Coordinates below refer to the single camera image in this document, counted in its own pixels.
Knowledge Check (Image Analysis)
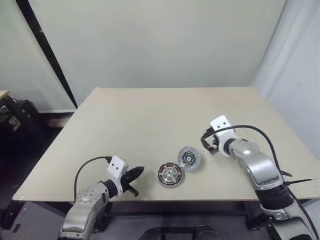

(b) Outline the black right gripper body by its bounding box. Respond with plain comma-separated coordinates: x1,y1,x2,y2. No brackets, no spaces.
205,128,221,156

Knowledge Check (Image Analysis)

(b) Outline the grey round motor housing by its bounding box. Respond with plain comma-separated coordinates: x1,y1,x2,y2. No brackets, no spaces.
177,145,201,174

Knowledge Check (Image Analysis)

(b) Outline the round copper-wound motor housing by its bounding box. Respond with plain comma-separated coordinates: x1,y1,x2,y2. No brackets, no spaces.
156,162,185,189

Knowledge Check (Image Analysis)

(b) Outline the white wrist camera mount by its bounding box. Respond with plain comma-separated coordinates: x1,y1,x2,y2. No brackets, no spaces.
107,156,129,197
210,115,237,157

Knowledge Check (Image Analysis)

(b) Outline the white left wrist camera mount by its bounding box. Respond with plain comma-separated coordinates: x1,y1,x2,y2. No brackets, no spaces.
107,156,129,197

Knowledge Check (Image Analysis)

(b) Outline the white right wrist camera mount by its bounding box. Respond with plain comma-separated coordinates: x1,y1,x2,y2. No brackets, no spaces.
210,115,237,157

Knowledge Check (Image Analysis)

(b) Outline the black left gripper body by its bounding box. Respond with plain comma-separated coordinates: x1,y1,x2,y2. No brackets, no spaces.
120,170,131,194

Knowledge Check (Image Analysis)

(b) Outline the dark rounded shape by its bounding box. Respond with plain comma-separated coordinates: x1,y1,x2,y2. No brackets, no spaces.
196,224,219,240
141,226,166,240

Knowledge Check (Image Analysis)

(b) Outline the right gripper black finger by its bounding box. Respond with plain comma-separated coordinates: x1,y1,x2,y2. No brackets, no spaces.
199,129,214,145
202,142,216,156

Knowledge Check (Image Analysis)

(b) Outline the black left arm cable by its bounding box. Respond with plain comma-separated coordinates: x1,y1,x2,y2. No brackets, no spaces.
74,156,113,201

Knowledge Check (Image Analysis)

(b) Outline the black table frame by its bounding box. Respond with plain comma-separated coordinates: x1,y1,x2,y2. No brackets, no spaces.
0,199,320,232

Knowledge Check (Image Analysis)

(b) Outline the black diagonal wall strip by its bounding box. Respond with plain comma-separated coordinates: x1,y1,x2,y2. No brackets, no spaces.
15,0,79,110

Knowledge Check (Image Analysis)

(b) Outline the black equipment case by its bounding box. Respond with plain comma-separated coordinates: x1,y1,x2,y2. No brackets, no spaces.
0,97,42,151

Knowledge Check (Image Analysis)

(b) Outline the black cable tie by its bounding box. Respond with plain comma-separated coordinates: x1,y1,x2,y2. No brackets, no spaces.
280,170,313,187

